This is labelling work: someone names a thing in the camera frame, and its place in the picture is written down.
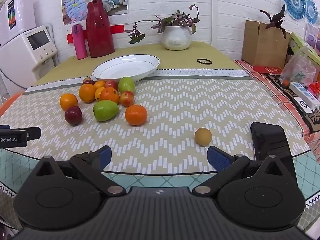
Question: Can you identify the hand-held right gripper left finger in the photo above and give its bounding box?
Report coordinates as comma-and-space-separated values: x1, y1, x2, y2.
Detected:
30, 145, 127, 197

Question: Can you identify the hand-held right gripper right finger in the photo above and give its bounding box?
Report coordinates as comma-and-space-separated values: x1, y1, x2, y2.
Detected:
192, 145, 292, 197

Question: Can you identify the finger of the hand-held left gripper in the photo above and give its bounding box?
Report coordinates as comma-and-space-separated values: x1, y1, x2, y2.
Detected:
24, 127, 42, 139

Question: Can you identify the small tan round fruit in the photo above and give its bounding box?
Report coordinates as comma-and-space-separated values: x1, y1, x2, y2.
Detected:
195, 128, 212, 146

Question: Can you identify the green apple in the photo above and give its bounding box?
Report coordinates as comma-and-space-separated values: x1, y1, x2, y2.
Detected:
118, 77, 135, 94
93, 100, 119, 122

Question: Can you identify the small red-yellow apple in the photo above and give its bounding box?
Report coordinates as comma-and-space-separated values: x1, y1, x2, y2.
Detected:
120, 91, 135, 107

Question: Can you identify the yellow-orange citrus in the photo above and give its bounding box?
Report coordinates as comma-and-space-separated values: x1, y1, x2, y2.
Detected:
94, 87, 105, 101

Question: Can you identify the white plate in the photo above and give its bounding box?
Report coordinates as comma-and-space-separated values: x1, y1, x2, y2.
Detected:
92, 54, 160, 82

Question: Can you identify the orange stool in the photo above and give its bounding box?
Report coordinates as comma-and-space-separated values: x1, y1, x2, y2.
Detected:
0, 92, 23, 117

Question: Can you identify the black smartphone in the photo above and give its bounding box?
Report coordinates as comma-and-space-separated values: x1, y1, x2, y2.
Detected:
250, 121, 298, 180

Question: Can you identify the teal lattice tablecloth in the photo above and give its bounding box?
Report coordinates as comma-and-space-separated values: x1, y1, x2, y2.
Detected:
0, 148, 320, 205

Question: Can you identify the white appliance with screen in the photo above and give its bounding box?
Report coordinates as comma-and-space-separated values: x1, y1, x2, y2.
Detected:
0, 23, 59, 97

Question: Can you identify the pink bottle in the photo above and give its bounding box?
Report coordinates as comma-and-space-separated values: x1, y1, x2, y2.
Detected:
72, 24, 88, 60

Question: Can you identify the white remote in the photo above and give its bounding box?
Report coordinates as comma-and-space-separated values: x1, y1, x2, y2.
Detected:
292, 97, 313, 114

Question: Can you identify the red envelope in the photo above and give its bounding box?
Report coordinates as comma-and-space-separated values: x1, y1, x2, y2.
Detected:
252, 65, 283, 74

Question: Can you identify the white power strip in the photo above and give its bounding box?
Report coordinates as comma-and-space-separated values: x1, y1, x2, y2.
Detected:
289, 82, 320, 110

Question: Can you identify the white water purifier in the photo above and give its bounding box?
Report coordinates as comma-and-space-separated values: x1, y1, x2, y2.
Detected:
0, 0, 34, 46

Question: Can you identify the cardboard box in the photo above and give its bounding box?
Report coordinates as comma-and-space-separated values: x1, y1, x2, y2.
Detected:
241, 20, 292, 70

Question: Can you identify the clear plastic bag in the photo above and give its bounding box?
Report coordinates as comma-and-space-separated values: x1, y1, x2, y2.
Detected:
279, 46, 317, 88

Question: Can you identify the red thermos jug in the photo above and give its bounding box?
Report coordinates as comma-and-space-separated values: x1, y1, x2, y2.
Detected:
86, 0, 115, 58

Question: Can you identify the potted purple plant white pot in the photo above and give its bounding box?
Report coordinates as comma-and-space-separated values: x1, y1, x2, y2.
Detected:
124, 4, 200, 51

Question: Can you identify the green box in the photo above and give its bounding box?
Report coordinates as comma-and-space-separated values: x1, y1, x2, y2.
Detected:
287, 32, 320, 66

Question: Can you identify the dark purple plant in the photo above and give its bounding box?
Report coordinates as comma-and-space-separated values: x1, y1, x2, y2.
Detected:
259, 4, 287, 39

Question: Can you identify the medium blue round paper fan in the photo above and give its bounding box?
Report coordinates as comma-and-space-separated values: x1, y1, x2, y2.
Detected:
305, 0, 319, 26

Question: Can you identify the wall poster with bedding photos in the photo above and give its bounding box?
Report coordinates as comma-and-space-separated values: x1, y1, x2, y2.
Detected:
61, 0, 129, 43

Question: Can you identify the small wall picture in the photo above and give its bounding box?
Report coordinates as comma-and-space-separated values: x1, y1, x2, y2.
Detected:
304, 22, 320, 53

